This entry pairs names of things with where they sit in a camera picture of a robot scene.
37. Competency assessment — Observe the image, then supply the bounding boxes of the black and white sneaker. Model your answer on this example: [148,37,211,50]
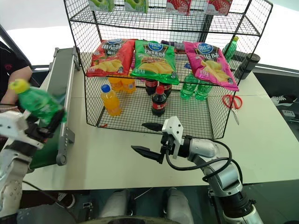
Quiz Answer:
[270,94,299,107]

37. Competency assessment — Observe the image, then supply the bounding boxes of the orange soda bottle blue cap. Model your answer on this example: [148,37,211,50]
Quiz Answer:
[100,84,122,117]

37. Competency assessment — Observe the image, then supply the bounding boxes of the black cylinder container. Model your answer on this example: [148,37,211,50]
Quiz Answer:
[234,53,260,80]

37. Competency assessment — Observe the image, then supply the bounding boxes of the red drink carton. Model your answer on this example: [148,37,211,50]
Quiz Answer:
[206,0,233,16]
[166,0,192,16]

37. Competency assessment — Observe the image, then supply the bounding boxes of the black wire mesh rack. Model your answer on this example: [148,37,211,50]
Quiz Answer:
[63,0,274,140]

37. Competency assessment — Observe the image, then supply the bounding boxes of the green soda bottle yellow cap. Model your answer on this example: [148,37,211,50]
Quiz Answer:
[8,78,68,126]

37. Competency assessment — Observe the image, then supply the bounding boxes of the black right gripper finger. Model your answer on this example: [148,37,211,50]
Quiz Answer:
[142,122,164,133]
[131,146,162,163]

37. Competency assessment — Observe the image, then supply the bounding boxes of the red potato chips bag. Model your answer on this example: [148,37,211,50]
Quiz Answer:
[85,39,136,78]

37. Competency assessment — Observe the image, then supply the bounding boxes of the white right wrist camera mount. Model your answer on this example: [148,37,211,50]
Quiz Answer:
[162,116,185,160]

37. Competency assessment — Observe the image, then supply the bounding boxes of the silver right robot leg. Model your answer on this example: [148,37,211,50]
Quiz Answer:
[163,187,195,224]

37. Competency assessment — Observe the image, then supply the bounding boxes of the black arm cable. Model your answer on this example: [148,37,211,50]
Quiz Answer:
[165,139,244,185]
[22,181,78,221]

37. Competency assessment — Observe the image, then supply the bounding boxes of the cola bottle red cap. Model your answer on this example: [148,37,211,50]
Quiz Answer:
[151,85,168,117]

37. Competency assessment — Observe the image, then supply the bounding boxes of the person's black shirt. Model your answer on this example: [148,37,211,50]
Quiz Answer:
[0,40,31,98]

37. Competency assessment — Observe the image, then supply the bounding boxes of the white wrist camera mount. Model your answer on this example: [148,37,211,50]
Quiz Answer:
[162,116,185,160]
[0,111,30,142]

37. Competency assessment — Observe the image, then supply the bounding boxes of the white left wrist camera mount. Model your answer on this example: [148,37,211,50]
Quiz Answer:
[0,111,30,142]

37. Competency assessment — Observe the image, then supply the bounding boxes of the red handled scissors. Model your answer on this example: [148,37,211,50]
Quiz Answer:
[221,94,243,126]

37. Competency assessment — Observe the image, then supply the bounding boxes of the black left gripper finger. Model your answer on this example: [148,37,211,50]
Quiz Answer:
[47,109,66,135]

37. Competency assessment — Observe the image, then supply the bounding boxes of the pink potato chips bag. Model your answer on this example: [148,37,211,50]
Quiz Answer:
[183,41,240,92]

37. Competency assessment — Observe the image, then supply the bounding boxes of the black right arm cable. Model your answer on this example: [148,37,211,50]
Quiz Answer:
[165,139,244,185]

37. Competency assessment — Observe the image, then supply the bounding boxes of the green drink carton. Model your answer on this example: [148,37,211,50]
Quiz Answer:
[88,0,115,12]
[124,0,150,14]

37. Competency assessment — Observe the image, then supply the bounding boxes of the green conveyor belt silver frame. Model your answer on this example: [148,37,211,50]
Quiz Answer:
[29,46,81,170]

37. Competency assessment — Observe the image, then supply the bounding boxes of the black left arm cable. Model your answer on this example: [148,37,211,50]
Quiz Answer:
[22,181,78,221]

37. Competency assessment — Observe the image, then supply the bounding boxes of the green potato chips bag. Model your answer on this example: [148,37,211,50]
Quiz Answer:
[130,40,180,86]

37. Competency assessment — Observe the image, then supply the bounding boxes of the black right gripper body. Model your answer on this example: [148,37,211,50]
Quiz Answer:
[158,133,175,164]

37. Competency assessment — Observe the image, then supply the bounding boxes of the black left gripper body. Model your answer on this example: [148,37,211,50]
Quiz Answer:
[25,119,51,149]

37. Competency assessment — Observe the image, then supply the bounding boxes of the purple package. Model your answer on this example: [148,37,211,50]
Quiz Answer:
[161,40,185,52]

